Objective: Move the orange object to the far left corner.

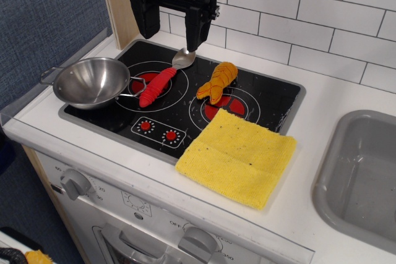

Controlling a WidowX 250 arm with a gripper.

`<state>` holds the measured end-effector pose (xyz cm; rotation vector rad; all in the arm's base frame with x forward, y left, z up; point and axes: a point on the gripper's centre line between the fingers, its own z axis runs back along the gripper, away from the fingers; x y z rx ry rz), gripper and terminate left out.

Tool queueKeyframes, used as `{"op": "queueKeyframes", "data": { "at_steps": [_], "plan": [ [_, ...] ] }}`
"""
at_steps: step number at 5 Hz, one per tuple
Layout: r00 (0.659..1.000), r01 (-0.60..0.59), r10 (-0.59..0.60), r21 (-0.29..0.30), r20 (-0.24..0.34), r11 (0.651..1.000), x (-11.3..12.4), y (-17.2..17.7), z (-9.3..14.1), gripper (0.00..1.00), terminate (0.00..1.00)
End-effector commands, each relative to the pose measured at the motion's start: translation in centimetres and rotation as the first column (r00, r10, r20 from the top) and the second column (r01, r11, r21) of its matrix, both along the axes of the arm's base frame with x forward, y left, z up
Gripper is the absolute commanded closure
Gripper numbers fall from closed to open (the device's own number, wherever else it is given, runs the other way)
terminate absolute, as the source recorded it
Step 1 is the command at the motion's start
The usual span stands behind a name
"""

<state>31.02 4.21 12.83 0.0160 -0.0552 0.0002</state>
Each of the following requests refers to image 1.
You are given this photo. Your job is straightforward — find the orange plush item bottom left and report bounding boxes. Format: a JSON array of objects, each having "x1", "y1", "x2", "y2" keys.
[{"x1": 24, "y1": 250, "x2": 54, "y2": 264}]

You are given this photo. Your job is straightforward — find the yellow knitted cloth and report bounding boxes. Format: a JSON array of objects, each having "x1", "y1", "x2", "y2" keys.
[{"x1": 176, "y1": 109, "x2": 297, "y2": 210}]

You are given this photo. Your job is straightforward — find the grey left oven knob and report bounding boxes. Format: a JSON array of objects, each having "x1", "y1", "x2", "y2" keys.
[{"x1": 61, "y1": 169, "x2": 91, "y2": 201}]

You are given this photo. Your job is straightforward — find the stainless steel pot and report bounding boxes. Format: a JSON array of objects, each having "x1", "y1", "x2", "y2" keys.
[{"x1": 40, "y1": 57, "x2": 147, "y2": 110}]

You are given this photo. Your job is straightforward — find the grey right oven knob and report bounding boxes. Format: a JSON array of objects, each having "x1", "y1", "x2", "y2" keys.
[{"x1": 178, "y1": 227, "x2": 218, "y2": 263}]

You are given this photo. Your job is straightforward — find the black toy stove top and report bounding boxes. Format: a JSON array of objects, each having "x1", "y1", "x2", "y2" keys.
[{"x1": 59, "y1": 40, "x2": 306, "y2": 164}]

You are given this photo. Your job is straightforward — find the red handled metal spoon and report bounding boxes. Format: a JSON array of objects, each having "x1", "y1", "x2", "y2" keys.
[{"x1": 139, "y1": 47, "x2": 196, "y2": 108}]

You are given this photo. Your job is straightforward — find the white toy oven front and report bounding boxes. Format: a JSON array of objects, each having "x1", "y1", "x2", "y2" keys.
[{"x1": 37, "y1": 153, "x2": 314, "y2": 263}]

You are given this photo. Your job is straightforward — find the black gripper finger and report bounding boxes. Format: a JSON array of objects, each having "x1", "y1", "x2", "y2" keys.
[
  {"x1": 185, "y1": 0, "x2": 212, "y2": 52},
  {"x1": 130, "y1": 0, "x2": 160, "y2": 39}
]

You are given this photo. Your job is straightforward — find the wooden side panel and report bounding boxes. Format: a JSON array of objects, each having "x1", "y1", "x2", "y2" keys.
[{"x1": 105, "y1": 0, "x2": 140, "y2": 49}]

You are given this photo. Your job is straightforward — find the grey plastic sink basin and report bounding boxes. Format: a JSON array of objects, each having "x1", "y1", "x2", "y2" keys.
[{"x1": 312, "y1": 110, "x2": 395, "y2": 253}]

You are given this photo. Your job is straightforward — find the grey oven knob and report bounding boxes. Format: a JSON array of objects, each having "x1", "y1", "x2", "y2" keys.
[
  {"x1": 61, "y1": 169, "x2": 91, "y2": 201},
  {"x1": 178, "y1": 227, "x2": 218, "y2": 263}
]

